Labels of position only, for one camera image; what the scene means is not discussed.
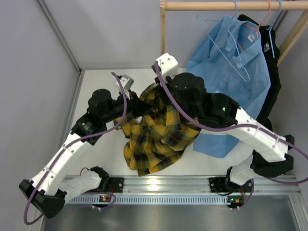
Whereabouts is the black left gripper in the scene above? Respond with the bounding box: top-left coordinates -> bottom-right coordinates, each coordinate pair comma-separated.
101,89 -> 152,123

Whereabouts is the yellow plaid flannel shirt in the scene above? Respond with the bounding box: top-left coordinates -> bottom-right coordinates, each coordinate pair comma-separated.
118,84 -> 201,176

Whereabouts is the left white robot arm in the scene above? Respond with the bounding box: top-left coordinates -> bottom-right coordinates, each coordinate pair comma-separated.
19,89 -> 151,218

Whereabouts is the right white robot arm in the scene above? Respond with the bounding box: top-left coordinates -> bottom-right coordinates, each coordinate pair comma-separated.
156,73 -> 294,191

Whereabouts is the light blue shirt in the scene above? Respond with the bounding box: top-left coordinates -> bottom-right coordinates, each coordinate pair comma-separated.
186,15 -> 271,159

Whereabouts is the wooden clothes rack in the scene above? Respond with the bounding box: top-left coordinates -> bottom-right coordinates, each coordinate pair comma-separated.
159,0 -> 308,66

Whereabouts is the black garment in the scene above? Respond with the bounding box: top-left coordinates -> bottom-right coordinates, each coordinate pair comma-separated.
237,14 -> 282,145

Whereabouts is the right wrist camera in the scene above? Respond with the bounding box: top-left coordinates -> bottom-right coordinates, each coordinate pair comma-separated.
156,52 -> 179,79

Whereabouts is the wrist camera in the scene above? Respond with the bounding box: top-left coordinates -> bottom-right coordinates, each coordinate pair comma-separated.
156,52 -> 179,79
116,75 -> 134,92

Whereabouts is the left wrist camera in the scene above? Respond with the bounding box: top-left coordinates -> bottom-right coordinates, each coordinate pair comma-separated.
116,75 -> 134,92

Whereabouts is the aluminium mounting rail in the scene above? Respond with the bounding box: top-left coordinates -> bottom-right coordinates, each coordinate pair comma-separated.
61,175 -> 300,194

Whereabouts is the slotted cable duct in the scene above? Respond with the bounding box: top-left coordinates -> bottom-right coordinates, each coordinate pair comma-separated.
68,194 -> 242,205

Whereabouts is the pink wire hanger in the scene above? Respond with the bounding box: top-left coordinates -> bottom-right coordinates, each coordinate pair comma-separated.
244,0 -> 272,38

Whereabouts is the aluminium frame post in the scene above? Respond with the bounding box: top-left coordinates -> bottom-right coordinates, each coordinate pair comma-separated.
35,0 -> 82,74

